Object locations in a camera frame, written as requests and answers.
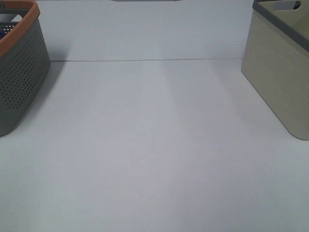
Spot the blue cloth in basket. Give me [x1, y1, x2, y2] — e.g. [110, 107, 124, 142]
[0, 30, 6, 39]

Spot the grey perforated basket orange rim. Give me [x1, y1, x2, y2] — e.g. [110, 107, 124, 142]
[0, 0, 50, 136]

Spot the beige bin grey rim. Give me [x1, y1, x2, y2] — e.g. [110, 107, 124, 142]
[241, 0, 309, 140]

